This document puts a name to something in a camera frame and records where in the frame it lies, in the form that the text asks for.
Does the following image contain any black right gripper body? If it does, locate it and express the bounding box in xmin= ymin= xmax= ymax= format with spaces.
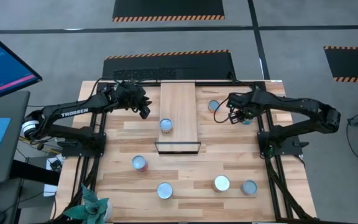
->
xmin=236 ymin=89 xmax=260 ymax=113

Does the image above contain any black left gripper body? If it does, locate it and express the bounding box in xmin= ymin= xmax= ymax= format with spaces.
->
xmin=114 ymin=83 xmax=145 ymax=110

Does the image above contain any small yellow red box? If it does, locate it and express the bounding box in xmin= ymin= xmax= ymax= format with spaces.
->
xmin=207 ymin=99 xmax=221 ymax=113

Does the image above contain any pink teal chicken soup can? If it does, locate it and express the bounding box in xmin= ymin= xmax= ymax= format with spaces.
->
xmin=131 ymin=155 xmax=149 ymax=172

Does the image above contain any orange green beans can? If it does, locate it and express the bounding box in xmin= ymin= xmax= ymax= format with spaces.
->
xmin=211 ymin=174 xmax=231 ymax=193

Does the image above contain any teal can with red picture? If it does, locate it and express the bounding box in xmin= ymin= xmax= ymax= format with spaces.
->
xmin=240 ymin=179 xmax=259 ymax=196

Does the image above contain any green pears can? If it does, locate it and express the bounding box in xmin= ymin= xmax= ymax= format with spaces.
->
xmin=156 ymin=182 xmax=174 ymax=200

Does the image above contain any spicy black beans can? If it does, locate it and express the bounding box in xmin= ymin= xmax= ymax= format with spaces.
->
xmin=159 ymin=118 xmax=174 ymax=135

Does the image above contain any black floor mat striped edge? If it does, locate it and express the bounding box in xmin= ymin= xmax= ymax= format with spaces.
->
xmin=323 ymin=45 xmax=358 ymax=84
xmin=112 ymin=0 xmax=226 ymax=22
xmin=102 ymin=49 xmax=236 ymax=82

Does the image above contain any small black electronic box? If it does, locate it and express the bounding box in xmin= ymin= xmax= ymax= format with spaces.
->
xmin=49 ymin=158 xmax=63 ymax=172

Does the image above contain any grey side desk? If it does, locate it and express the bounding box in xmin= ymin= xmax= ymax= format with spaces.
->
xmin=0 ymin=90 xmax=30 ymax=186

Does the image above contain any artificial green plant white pot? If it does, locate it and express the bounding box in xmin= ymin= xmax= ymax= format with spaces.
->
xmin=62 ymin=183 xmax=114 ymax=224

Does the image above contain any white paper sheet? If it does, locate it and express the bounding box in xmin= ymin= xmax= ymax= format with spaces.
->
xmin=43 ymin=155 xmax=65 ymax=197

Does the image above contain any black desk beam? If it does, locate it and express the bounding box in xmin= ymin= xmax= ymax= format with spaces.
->
xmin=9 ymin=159 xmax=61 ymax=187

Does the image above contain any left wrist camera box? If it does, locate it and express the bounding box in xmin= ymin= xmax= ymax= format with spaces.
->
xmin=139 ymin=106 xmax=152 ymax=120

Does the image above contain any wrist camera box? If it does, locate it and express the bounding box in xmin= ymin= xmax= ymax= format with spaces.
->
xmin=139 ymin=106 xmax=152 ymax=120
xmin=227 ymin=110 xmax=247 ymax=126

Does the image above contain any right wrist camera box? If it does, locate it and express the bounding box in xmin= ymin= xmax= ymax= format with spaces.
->
xmin=227 ymin=110 xmax=247 ymax=126

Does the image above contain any red black camera cable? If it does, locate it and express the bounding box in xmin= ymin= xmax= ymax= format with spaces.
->
xmin=213 ymin=96 xmax=232 ymax=124

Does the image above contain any wooden shelf with black frame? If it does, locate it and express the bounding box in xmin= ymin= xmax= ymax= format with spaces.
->
xmin=154 ymin=80 xmax=202 ymax=156

